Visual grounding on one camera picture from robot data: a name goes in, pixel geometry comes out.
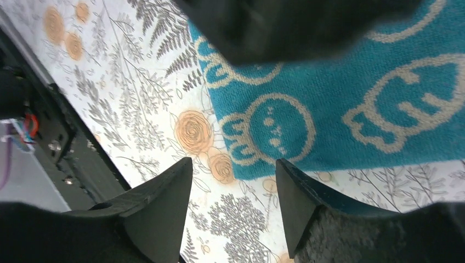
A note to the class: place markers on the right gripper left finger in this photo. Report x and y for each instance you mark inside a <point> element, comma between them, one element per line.
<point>144,224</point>

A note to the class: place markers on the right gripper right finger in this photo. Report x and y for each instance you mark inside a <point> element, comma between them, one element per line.
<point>324,225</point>

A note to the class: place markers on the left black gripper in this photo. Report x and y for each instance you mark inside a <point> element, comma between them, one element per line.
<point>264,31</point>

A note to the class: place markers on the white bear patterned towel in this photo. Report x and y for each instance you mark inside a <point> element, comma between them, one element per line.
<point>397,98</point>

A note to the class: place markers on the floral patterned table mat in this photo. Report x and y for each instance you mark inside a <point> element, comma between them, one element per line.
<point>131,70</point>

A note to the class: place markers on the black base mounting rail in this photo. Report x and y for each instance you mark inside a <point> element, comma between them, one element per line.
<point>68,169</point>

